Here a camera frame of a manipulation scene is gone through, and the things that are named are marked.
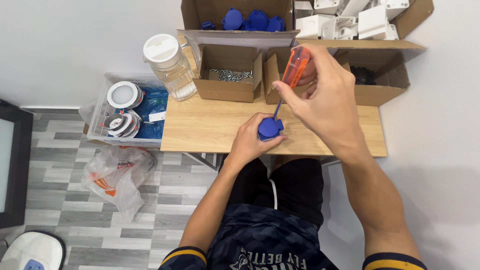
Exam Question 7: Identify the black shorts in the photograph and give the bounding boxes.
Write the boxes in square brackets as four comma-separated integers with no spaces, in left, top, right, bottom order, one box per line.
[218,154,325,229]

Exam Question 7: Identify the blue plastic sheet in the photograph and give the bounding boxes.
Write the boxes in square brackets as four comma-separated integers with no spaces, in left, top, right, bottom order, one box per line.
[109,86,170,140]

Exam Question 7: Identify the white round downlight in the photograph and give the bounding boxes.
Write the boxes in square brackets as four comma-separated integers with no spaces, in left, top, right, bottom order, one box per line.
[106,80,144,110]

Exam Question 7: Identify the pile of blue lids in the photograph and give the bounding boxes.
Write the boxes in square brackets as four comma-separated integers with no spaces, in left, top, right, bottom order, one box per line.
[200,7,286,32]

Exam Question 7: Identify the glass jug with white lid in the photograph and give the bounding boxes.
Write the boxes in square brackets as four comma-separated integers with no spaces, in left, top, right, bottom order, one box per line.
[142,33,202,102]

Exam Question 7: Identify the blue hinged socket lid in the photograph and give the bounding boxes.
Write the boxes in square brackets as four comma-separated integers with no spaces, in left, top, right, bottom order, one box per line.
[257,117,285,142]

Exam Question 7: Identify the clear plastic bag orange print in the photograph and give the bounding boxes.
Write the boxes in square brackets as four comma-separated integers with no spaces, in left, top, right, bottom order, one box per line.
[80,145,158,223]

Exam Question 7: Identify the downlight with orange clips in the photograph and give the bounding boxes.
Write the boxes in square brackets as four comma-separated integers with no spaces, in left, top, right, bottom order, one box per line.
[108,112,141,139]

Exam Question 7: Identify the orange handled screwdriver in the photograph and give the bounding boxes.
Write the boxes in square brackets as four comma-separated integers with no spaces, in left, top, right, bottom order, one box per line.
[272,46,312,121]

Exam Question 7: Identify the white rounded appliance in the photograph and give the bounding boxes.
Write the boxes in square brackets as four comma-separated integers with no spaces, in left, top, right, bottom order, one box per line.
[0,230,67,270]

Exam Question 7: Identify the large open cardboard box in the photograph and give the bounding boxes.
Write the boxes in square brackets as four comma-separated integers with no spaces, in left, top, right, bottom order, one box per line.
[295,38,427,108]

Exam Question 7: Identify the dark patterned jersey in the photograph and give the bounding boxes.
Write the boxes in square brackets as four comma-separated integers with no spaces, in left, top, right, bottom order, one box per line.
[158,203,428,270]

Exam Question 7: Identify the pile of white plastic housings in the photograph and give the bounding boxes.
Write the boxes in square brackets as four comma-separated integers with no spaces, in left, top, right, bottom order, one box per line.
[294,0,410,41]

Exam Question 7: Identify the pile of silver screws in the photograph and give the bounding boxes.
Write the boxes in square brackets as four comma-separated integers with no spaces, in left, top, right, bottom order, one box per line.
[207,68,254,83]

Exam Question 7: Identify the downlight with metal back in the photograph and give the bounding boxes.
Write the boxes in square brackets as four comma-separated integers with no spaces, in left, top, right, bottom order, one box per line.
[100,113,127,132]

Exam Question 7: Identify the black framed cabinet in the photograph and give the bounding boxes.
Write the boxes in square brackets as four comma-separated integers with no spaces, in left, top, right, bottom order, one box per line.
[0,99,34,230]

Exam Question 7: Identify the small cardboard screw box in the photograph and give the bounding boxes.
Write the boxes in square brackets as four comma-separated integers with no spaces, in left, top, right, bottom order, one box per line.
[193,43,263,103]

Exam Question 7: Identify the person's right hand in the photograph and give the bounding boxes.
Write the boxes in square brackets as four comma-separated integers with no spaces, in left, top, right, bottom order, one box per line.
[272,43,371,164]

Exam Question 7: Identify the pile of black parts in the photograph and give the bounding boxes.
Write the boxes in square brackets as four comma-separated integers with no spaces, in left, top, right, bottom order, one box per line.
[350,65,378,86]

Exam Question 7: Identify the white plastic crate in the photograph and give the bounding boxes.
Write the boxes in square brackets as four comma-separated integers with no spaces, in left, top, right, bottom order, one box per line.
[86,72,170,148]

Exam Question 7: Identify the cardboard box with white flap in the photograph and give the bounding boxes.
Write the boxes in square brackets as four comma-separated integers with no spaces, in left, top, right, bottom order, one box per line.
[177,0,301,49]

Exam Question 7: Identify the person's left hand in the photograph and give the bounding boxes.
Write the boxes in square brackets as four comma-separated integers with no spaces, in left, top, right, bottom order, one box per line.
[227,112,289,166]

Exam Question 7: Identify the small empty cardboard box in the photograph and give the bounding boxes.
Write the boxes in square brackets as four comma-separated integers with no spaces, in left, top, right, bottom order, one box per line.
[262,46,352,105]

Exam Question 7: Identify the cardboard box of white housings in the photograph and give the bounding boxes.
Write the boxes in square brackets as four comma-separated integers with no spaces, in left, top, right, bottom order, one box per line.
[293,0,435,42]

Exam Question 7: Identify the white drawstring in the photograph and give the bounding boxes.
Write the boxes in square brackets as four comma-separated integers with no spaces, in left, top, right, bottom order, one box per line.
[268,178,278,211]

